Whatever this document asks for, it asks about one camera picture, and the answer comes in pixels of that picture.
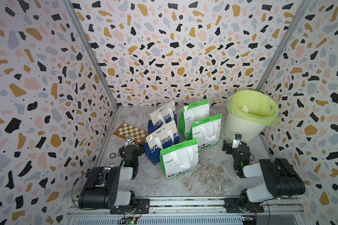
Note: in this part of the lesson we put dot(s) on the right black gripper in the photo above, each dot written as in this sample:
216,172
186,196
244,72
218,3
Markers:
245,146

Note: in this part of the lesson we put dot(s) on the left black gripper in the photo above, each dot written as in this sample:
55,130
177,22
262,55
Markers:
139,150

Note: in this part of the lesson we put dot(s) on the green white bag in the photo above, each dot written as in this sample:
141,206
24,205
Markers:
179,158
206,131
191,114

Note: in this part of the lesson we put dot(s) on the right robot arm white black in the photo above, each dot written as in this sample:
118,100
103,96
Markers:
280,179

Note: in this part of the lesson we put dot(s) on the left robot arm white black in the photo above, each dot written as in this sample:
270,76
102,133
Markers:
101,189

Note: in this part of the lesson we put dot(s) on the wooden chessboard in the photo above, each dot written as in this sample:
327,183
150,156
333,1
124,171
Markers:
138,135

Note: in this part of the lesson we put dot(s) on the white trash bin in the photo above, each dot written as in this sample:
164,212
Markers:
248,130

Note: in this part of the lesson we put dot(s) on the front blue white bag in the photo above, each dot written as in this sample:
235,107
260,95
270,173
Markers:
164,137

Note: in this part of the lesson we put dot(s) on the blue white bag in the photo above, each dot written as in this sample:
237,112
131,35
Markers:
162,116
164,137

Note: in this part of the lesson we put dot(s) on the back blue white bag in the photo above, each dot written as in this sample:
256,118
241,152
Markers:
162,116

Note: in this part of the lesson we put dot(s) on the paper scraps in bin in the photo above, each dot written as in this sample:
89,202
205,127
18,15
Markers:
244,109

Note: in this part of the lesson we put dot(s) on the yellow-green bin liner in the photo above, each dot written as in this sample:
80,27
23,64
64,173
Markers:
262,109

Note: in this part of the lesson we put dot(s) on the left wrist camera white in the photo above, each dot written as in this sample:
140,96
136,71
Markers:
128,140

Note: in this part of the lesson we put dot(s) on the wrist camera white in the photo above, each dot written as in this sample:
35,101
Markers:
236,140
128,140

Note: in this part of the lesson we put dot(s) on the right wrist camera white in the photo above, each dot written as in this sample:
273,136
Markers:
236,140

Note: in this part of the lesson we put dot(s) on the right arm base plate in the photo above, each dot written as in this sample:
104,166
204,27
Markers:
238,205

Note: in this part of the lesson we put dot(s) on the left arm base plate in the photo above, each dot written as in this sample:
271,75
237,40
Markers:
138,206

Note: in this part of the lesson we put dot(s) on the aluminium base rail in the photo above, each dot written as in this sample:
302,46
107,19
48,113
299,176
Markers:
194,211

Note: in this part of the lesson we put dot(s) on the right corner aluminium post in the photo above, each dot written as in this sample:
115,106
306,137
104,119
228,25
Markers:
303,7

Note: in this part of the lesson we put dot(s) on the corner aluminium post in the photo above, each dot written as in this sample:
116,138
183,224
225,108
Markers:
87,47
303,7

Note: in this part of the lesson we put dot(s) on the left corner aluminium post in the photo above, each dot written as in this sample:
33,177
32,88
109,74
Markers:
87,47

